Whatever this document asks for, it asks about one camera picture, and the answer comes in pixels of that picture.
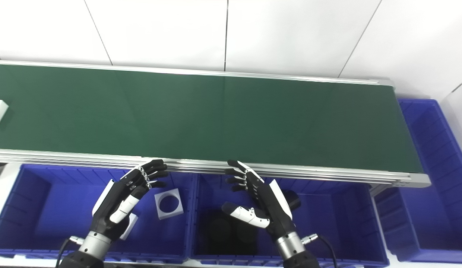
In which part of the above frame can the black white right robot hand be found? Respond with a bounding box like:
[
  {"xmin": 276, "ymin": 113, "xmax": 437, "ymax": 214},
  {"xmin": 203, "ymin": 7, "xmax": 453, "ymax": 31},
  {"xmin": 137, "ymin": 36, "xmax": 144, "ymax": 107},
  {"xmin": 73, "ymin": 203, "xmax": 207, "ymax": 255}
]
[{"xmin": 222, "ymin": 160, "xmax": 295, "ymax": 239}]

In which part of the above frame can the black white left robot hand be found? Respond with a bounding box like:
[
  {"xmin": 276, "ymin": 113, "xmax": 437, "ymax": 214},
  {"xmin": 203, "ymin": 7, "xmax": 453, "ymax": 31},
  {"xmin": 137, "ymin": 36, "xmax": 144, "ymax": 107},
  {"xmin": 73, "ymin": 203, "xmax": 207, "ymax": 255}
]
[{"xmin": 90, "ymin": 159, "xmax": 169, "ymax": 241}]

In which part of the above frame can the blue plastic bin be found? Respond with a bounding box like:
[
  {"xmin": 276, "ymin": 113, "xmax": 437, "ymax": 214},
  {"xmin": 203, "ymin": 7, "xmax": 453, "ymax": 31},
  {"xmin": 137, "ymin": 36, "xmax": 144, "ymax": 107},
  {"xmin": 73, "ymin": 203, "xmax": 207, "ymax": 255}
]
[
  {"xmin": 189, "ymin": 173, "xmax": 390, "ymax": 268},
  {"xmin": 0, "ymin": 164, "xmax": 198, "ymax": 264},
  {"xmin": 374, "ymin": 99, "xmax": 462, "ymax": 263}
]

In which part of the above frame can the green conveyor belt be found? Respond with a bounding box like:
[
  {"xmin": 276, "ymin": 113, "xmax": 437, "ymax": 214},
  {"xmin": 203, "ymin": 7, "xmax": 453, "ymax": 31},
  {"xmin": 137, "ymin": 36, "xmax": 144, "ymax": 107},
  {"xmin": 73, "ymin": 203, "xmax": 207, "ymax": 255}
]
[
  {"xmin": 0, "ymin": 64, "xmax": 425, "ymax": 174},
  {"xmin": 0, "ymin": 60, "xmax": 432, "ymax": 189}
]

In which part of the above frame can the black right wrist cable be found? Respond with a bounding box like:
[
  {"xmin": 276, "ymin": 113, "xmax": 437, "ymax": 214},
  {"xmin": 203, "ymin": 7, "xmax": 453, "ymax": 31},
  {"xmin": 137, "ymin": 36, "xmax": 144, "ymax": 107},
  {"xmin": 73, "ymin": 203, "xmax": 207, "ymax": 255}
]
[{"xmin": 302, "ymin": 233, "xmax": 338, "ymax": 268}]

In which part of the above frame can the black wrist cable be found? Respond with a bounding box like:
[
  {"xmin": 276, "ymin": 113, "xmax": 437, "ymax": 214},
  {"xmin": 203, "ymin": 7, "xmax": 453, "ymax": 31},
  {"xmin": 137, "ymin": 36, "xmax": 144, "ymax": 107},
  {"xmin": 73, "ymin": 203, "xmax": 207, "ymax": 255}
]
[
  {"xmin": 57, "ymin": 236, "xmax": 85, "ymax": 268},
  {"xmin": 302, "ymin": 233, "xmax": 338, "ymax": 268}
]

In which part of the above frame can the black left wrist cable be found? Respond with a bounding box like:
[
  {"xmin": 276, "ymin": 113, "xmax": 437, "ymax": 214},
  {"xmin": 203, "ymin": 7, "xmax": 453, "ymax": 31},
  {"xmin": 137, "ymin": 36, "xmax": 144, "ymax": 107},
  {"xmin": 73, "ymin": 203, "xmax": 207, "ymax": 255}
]
[{"xmin": 57, "ymin": 236, "xmax": 85, "ymax": 268}]

